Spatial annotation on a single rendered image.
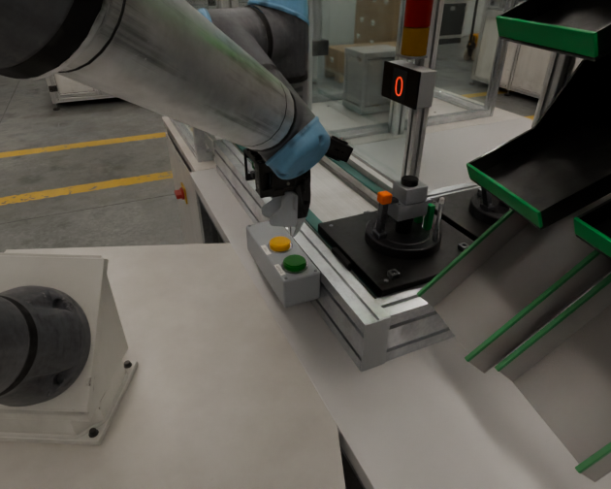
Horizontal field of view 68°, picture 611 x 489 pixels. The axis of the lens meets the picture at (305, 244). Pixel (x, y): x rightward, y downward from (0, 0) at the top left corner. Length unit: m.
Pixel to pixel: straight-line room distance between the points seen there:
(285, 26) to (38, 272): 0.46
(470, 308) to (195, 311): 0.49
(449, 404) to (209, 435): 0.35
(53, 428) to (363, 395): 0.43
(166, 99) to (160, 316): 0.62
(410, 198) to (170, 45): 0.59
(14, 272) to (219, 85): 0.47
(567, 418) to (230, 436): 0.42
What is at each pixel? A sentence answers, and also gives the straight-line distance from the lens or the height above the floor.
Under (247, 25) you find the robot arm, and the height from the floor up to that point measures 1.35.
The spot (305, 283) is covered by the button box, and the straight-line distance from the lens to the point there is 0.78.
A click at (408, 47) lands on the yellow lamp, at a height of 1.28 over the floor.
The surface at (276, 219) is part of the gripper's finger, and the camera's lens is 0.71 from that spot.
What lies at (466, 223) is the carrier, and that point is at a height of 0.97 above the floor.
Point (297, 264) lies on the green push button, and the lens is 0.78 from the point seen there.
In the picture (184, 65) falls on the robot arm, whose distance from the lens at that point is 0.31.
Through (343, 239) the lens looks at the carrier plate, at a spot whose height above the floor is 0.97.
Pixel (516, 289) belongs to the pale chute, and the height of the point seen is 1.06.
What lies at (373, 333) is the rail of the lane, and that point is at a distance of 0.71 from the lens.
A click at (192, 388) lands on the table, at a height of 0.86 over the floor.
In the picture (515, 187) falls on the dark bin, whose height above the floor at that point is 1.20.
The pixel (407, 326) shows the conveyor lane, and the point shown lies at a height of 0.92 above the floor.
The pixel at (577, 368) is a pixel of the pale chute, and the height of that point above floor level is 1.04.
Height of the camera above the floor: 1.42
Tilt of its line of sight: 32 degrees down
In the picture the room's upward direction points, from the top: straight up
